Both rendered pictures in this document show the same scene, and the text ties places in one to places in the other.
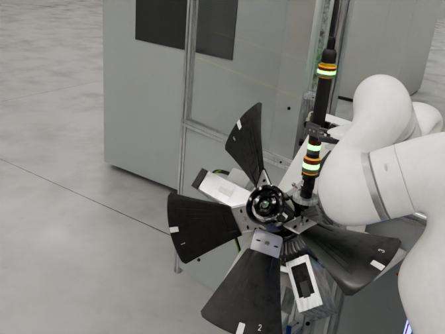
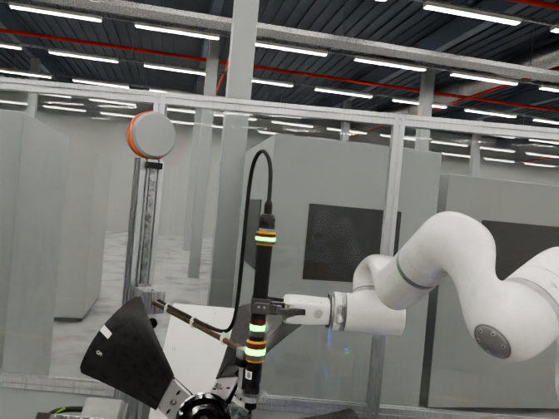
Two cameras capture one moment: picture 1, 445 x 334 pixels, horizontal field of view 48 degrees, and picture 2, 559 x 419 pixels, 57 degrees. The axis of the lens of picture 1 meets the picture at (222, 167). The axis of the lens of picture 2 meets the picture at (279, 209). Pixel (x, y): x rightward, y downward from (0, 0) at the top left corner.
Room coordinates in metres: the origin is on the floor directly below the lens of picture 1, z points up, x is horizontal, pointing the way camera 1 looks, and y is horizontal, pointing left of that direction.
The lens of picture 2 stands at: (0.38, 0.53, 1.68)
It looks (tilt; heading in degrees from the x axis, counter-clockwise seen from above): 0 degrees down; 317
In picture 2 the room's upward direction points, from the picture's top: 5 degrees clockwise
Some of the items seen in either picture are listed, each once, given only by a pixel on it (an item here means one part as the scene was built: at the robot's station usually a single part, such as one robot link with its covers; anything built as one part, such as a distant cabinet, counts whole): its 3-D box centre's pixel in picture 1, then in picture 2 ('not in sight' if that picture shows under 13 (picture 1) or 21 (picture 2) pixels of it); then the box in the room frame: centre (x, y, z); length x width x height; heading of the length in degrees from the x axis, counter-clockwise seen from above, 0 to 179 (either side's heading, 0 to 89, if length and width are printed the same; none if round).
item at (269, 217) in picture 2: (316, 128); (259, 305); (1.22, -0.23, 1.46); 0.04 x 0.04 x 0.46
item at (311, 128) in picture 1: (314, 132); (265, 308); (1.19, -0.22, 1.47); 0.07 x 0.03 x 0.03; 48
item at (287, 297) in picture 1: (279, 298); not in sight; (1.25, -0.21, 0.91); 0.12 x 0.08 x 0.12; 137
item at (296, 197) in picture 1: (307, 181); (250, 374); (1.23, -0.23, 1.31); 0.09 x 0.07 x 0.10; 172
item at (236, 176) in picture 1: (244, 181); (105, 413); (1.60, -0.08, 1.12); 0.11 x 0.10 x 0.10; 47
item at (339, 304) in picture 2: not in sight; (336, 311); (1.11, -0.36, 1.47); 0.09 x 0.03 x 0.08; 137
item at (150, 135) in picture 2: not in sight; (151, 135); (1.94, -0.33, 1.88); 0.17 x 0.15 x 0.16; 47
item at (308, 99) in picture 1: (311, 105); (148, 299); (1.84, -0.31, 1.35); 0.10 x 0.07 x 0.08; 172
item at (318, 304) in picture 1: (311, 287); not in sight; (1.21, -0.29, 0.98); 0.20 x 0.16 x 0.20; 137
